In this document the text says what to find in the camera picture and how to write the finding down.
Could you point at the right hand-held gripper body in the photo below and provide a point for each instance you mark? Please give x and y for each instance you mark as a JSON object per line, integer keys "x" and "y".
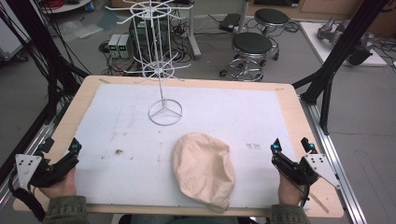
{"x": 295, "y": 171}

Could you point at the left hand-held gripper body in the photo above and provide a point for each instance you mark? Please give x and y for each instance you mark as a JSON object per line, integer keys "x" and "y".
{"x": 46, "y": 174}

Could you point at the beige cap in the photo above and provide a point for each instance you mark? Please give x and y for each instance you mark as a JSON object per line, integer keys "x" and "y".
{"x": 204, "y": 171}

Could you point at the person's left hand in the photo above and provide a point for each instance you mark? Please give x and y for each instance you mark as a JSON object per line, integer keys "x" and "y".
{"x": 60, "y": 188}

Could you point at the person's right hand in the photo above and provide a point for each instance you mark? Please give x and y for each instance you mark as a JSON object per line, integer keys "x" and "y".
{"x": 288, "y": 191}

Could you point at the white felt mat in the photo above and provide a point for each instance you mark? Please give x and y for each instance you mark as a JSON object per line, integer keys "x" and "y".
{"x": 130, "y": 130}

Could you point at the white board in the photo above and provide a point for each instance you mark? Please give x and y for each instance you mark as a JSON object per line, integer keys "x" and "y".
{"x": 314, "y": 43}

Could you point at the large black round stool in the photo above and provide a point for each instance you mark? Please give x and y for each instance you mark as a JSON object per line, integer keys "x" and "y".
{"x": 251, "y": 46}

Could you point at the grey power supply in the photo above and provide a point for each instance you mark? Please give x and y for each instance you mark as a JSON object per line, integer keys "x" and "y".
{"x": 124, "y": 45}
{"x": 113, "y": 45}

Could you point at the grey robot device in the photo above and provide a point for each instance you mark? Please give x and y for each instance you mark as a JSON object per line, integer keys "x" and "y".
{"x": 362, "y": 46}

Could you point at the black computer tower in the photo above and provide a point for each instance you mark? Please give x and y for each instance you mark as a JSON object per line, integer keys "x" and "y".
{"x": 146, "y": 37}

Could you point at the small black round stool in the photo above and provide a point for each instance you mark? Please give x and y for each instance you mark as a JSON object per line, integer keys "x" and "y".
{"x": 271, "y": 17}

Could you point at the black flat box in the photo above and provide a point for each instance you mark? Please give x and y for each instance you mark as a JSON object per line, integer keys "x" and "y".
{"x": 229, "y": 21}

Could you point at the grey metal table leg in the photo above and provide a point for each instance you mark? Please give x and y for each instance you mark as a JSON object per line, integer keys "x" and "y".
{"x": 193, "y": 37}

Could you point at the round white table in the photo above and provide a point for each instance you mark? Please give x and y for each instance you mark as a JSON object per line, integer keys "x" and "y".
{"x": 67, "y": 5}

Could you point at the aluminium rail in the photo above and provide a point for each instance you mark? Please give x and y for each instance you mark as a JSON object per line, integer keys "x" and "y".
{"x": 21, "y": 161}
{"x": 336, "y": 161}

